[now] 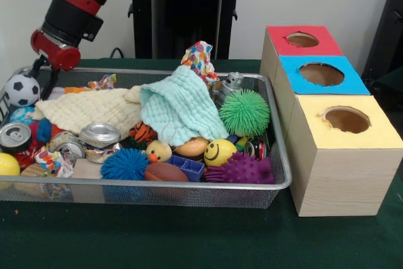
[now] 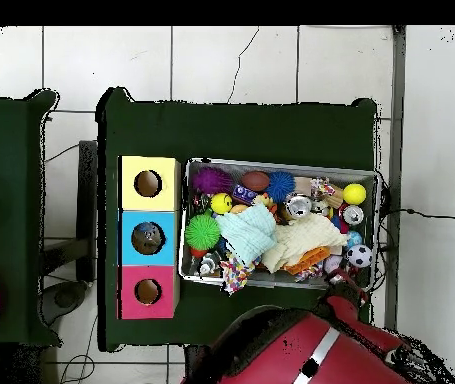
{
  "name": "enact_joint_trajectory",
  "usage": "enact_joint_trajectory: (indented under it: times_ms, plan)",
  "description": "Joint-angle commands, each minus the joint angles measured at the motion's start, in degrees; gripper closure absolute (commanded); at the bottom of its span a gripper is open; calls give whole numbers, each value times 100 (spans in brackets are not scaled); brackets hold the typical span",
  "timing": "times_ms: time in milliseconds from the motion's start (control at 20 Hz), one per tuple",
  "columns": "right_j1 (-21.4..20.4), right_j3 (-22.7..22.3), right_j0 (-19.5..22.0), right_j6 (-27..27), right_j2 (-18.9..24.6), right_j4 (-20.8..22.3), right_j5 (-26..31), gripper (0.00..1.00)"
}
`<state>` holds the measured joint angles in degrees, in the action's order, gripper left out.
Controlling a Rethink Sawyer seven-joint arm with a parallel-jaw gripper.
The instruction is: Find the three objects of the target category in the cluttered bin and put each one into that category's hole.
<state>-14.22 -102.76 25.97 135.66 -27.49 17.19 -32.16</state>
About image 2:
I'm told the dark grey rounded base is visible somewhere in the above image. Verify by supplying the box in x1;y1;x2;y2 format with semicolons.
41;279;92;327

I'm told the black cable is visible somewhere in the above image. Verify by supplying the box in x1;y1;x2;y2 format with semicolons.
378;206;455;220

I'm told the multicoloured patterned cloth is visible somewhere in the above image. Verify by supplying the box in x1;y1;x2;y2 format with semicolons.
220;251;256;295

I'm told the cream knitted cloth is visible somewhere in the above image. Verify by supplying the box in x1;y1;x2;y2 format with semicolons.
261;213;348;273

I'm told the small soccer ball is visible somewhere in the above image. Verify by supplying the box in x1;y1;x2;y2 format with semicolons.
345;244;373;268

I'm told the brown toy football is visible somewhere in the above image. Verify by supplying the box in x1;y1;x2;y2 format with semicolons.
240;170;271;192

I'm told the green rubber koosh ball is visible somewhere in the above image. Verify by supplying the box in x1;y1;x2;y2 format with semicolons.
184;213;222;251

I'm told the yellow ball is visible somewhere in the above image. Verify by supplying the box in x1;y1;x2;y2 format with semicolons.
342;183;367;206
210;192;233;215

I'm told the grey metal bar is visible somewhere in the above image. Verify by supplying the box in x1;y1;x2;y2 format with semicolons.
382;25;408;329

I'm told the wire mesh bin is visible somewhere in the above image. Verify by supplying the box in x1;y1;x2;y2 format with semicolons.
178;156;382;293

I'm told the dark green table cloth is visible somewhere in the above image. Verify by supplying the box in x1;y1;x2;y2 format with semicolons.
0;88;61;347
96;86;379;355

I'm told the mint green cloth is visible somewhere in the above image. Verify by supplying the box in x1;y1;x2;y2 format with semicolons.
215;203;278;265

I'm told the wooden box with three holes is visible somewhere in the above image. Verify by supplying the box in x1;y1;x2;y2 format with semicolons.
116;155;181;321

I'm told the purple spiky ball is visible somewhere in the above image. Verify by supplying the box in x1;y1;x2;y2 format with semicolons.
191;166;234;195

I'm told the blue rubber koosh ball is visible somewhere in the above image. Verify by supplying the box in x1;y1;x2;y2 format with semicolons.
265;171;296;203

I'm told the black stand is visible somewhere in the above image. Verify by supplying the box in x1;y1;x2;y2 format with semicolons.
75;139;99;283

